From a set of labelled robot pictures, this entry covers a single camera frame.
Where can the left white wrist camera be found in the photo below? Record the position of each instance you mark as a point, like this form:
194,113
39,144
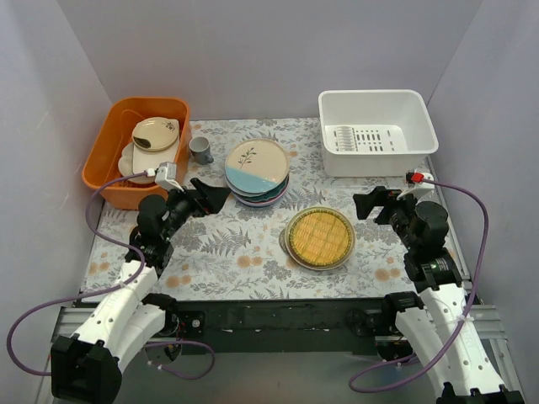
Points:
166,176

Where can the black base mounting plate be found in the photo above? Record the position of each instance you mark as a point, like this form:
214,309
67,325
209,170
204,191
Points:
285,326

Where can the stack of coloured plates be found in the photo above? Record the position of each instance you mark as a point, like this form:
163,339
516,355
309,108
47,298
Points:
261,200

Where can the floral patterned table mat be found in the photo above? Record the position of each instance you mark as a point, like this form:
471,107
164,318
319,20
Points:
236,254

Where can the white flower-shaped plate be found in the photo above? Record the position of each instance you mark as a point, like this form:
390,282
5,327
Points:
125,166

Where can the aluminium frame rail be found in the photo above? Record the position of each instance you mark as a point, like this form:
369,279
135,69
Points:
489,326

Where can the cream plate with leaf sprig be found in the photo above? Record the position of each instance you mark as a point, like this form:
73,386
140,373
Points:
349,256

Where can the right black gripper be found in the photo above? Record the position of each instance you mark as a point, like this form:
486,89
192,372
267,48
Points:
386,207

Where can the cream plate with dark patch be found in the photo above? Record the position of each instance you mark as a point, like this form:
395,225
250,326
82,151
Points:
155,134

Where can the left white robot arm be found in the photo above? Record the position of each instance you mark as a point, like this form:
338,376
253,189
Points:
87,366

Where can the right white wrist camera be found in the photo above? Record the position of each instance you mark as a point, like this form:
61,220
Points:
419,185

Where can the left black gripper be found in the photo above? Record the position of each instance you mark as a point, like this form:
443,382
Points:
198,202

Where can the orange plastic bin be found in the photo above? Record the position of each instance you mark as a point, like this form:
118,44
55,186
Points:
102,163

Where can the small speckled ceramic saucer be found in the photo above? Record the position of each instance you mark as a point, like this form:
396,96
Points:
282,241

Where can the white rectangular plate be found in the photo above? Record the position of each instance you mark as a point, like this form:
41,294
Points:
150,152

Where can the grey ceramic cup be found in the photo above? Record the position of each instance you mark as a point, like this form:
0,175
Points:
200,149

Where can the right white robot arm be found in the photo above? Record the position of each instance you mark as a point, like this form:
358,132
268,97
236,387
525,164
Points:
435,318

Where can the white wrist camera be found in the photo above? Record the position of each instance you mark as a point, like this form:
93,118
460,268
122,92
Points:
166,176
419,185

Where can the white plastic bin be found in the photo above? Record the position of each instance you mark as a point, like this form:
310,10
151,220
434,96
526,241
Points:
374,133

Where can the cream and blue leaf plate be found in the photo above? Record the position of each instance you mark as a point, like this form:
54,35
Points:
257,166

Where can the woven bamboo tray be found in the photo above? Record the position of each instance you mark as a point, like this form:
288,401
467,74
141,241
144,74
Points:
320,238

